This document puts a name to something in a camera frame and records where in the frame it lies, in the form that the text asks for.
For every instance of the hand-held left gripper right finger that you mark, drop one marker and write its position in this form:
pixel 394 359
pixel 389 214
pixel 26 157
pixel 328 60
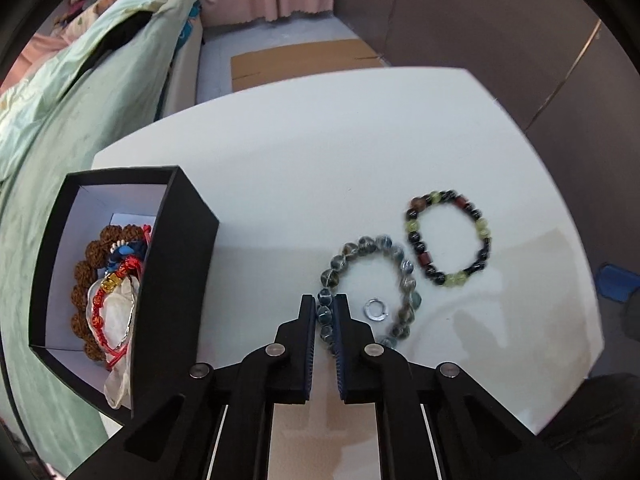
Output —
pixel 343 350

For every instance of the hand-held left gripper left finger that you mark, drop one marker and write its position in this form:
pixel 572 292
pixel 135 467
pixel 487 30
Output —
pixel 306 345

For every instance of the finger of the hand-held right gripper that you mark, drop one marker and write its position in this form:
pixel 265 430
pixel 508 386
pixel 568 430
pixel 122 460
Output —
pixel 617 282

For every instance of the black cardboard box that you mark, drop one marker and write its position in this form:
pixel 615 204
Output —
pixel 185 260

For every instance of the clear plastic bag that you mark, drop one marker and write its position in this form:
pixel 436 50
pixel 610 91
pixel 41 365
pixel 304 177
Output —
pixel 117 305

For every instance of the white table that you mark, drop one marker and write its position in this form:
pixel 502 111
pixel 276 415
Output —
pixel 325 160

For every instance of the dark wooden wardrobe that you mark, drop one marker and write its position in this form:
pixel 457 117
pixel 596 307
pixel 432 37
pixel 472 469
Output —
pixel 500 35

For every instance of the flat cardboard sheet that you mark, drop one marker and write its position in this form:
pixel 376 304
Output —
pixel 300 60

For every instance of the blue printed mattress cover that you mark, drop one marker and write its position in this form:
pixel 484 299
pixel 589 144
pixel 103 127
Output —
pixel 190 25

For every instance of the black garment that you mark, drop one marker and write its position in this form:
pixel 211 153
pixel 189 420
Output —
pixel 117 35

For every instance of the pale green quilt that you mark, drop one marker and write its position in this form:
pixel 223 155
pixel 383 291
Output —
pixel 100 27

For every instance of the bear print pillow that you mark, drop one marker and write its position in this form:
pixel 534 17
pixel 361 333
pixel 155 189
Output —
pixel 92 12

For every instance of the plush toys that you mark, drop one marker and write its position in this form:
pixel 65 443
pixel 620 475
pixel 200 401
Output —
pixel 75 1

